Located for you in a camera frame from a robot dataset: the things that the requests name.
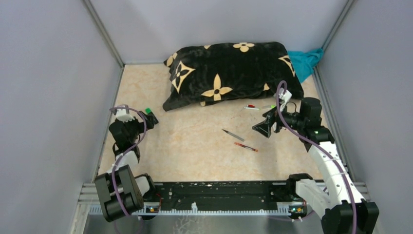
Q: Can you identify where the black marker with green tip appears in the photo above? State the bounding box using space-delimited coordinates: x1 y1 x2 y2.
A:
147 112 159 126

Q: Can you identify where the black pillow with beige flowers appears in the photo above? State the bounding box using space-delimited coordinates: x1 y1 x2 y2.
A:
163 41 304 112

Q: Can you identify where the teal cloth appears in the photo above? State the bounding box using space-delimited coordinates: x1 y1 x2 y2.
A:
288 48 324 83

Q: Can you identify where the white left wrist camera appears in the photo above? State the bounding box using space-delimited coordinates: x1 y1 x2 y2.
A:
113 104 134 122

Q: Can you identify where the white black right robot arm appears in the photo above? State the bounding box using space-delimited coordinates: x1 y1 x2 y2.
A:
252 97 379 234

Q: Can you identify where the clear highlighter with green cap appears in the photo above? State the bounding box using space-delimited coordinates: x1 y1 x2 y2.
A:
262 105 277 110

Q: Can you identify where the grey checkered pen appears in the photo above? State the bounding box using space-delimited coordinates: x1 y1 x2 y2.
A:
222 129 245 142

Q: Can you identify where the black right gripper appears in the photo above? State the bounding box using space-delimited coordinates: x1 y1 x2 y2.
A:
253 101 306 137

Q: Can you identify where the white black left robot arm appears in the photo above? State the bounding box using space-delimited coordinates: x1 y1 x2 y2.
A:
94 110 158 222

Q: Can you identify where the red orange pen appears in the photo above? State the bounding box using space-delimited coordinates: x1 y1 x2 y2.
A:
234 142 258 152

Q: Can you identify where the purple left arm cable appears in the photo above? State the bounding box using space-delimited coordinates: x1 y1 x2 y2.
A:
110 104 149 234

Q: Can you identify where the white pen with red cap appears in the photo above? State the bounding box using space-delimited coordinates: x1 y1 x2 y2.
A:
244 105 260 111

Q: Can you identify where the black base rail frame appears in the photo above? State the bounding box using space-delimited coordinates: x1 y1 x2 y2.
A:
134 174 310 219

